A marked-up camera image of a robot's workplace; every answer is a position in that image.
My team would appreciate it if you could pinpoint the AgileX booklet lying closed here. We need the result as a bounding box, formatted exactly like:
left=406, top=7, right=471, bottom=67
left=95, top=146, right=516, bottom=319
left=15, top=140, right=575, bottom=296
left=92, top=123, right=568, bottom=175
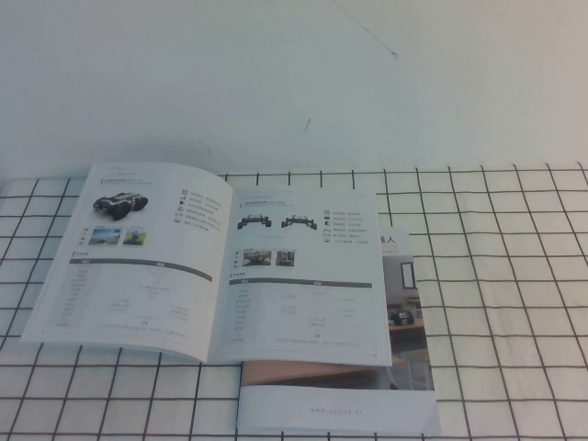
left=234, top=227, right=443, bottom=435

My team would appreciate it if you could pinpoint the AgileX booklet with cover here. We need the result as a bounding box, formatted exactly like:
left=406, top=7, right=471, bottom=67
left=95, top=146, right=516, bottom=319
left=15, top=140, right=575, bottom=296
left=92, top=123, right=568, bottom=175
left=20, top=163, right=393, bottom=368

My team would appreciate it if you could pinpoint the white black grid table mat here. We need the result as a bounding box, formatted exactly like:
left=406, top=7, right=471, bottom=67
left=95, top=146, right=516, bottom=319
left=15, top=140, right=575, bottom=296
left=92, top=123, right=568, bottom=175
left=0, top=161, right=588, bottom=441

